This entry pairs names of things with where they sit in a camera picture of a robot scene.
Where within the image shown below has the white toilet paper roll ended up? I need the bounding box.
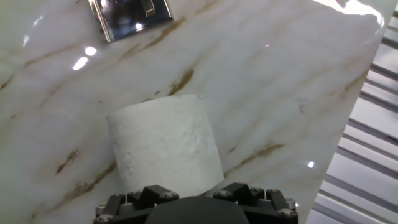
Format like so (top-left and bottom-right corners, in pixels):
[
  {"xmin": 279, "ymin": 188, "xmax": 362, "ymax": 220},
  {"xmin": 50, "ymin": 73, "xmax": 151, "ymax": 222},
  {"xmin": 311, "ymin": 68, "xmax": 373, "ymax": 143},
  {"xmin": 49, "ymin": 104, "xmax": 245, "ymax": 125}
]
[{"xmin": 106, "ymin": 94, "xmax": 225, "ymax": 198}]

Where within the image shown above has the marble pattern board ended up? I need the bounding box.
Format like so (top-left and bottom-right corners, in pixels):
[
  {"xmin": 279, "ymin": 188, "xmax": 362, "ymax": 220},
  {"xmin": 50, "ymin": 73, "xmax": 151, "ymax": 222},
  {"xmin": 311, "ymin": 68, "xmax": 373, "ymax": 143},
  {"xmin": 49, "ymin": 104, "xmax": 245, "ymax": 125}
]
[{"xmin": 0, "ymin": 0, "xmax": 389, "ymax": 224}]

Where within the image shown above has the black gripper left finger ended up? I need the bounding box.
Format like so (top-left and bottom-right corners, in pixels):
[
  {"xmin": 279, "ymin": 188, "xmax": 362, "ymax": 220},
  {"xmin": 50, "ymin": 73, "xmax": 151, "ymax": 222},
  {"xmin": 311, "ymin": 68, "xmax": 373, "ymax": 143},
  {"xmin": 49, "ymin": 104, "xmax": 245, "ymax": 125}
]
[{"xmin": 93, "ymin": 185, "xmax": 180, "ymax": 224}]

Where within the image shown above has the shiny metal paper shelf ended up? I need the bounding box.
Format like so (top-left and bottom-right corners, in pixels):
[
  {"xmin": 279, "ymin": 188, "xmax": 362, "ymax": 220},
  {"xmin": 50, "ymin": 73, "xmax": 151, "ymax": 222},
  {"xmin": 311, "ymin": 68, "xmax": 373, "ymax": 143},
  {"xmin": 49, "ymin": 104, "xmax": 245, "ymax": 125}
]
[{"xmin": 88, "ymin": 0, "xmax": 174, "ymax": 44}]

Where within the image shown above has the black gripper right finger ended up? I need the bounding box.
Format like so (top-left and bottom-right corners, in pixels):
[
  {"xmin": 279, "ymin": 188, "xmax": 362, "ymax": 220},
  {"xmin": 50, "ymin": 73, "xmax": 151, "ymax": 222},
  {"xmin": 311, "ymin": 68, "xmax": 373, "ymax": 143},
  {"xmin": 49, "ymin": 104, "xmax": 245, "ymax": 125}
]
[{"xmin": 213, "ymin": 182, "xmax": 299, "ymax": 224}]

